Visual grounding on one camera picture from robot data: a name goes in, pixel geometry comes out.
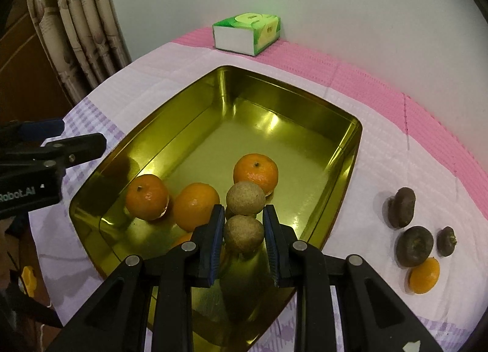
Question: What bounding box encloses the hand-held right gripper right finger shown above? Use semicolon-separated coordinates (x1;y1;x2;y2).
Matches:
262;204;445;352

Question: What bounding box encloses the yellow plastic knob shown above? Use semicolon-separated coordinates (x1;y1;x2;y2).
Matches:
21;266;37;293

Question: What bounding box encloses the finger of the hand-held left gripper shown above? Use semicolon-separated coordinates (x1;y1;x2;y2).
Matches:
8;133;106;170
0;119;65;145

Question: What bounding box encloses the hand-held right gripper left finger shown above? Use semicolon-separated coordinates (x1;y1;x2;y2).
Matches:
46;204;225;352

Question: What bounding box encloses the brown wooden door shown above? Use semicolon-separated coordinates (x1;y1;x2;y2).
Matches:
0;1;90;124

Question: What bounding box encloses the brown longan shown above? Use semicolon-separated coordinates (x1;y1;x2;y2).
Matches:
226;180;266;216
223;215;265;254

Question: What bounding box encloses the green tissue pack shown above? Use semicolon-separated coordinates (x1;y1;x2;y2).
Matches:
212;12;282;57

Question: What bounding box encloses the orange mandarin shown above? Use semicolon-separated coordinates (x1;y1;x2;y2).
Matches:
172;183;221;232
126;174;170;222
233;153;279;197
409;257;441;295
170;232;196;250

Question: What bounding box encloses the gold metal tin box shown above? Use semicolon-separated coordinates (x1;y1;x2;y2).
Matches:
69;65;364;350

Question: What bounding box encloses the beige patterned curtain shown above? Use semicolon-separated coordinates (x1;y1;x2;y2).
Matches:
25;0;132;109

